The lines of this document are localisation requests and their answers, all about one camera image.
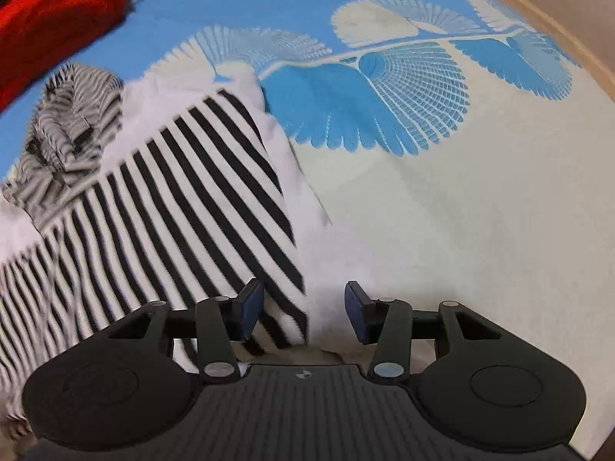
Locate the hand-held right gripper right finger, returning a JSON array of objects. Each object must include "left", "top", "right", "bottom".
[{"left": 345, "top": 280, "right": 503, "bottom": 385}]

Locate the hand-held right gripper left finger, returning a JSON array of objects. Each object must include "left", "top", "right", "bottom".
[{"left": 108, "top": 279, "right": 266, "bottom": 385}]

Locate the black white striped shirt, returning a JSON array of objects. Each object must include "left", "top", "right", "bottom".
[{"left": 0, "top": 89, "right": 308, "bottom": 443}]

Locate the blue white patterned bed mat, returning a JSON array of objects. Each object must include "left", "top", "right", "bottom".
[{"left": 0, "top": 0, "right": 615, "bottom": 459}]

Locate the fine striped grey garment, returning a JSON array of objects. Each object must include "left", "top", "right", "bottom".
[{"left": 2, "top": 62, "right": 125, "bottom": 229}]

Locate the red folded blanket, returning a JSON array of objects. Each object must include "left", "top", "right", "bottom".
[{"left": 0, "top": 0, "right": 128, "bottom": 113}]

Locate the wooden bed frame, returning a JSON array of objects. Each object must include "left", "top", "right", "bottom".
[{"left": 425, "top": 0, "right": 615, "bottom": 106}]

